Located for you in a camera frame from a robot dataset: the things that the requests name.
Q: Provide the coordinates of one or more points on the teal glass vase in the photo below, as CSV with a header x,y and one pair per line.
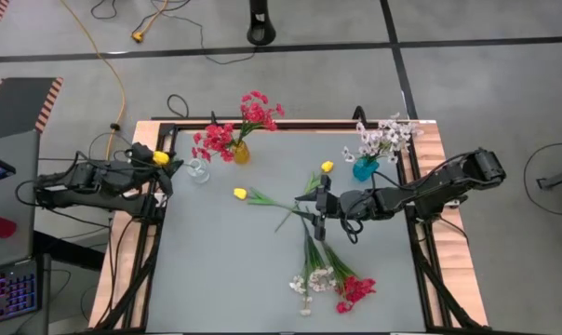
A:
x,y
362,171

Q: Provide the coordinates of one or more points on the white artificial flower bunch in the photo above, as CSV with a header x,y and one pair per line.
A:
x,y
369,137
397,132
318,279

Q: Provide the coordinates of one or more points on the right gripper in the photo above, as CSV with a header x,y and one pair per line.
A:
x,y
337,205

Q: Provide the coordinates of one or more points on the large black mat striped edge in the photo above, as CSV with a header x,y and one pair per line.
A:
x,y
16,107

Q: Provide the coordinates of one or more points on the clear textured glass vase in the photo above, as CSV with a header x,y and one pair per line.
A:
x,y
199,173

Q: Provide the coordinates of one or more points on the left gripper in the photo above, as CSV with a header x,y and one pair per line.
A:
x,y
141,153

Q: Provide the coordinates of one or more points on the amber glass vase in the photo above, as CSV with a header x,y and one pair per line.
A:
x,y
242,153

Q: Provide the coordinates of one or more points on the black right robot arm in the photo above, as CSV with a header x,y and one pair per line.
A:
x,y
448,181

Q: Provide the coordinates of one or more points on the black frame clamp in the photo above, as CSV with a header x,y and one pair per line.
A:
x,y
359,114
212,117

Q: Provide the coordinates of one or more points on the grey desk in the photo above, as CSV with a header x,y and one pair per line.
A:
x,y
6,209

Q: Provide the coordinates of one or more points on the yellow artificial tulip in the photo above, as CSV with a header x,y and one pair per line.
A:
x,y
161,158
240,193
327,166

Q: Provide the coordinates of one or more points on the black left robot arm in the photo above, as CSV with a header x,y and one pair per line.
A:
x,y
90,179

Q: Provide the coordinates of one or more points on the black flat bar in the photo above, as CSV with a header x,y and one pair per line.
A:
x,y
192,118

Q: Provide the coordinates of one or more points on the keyboard with purple lights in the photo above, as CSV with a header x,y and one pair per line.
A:
x,y
9,293

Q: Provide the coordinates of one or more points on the black round stand base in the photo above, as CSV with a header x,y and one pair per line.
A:
x,y
261,32

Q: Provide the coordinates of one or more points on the black metal table frame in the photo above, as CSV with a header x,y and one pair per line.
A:
x,y
318,126

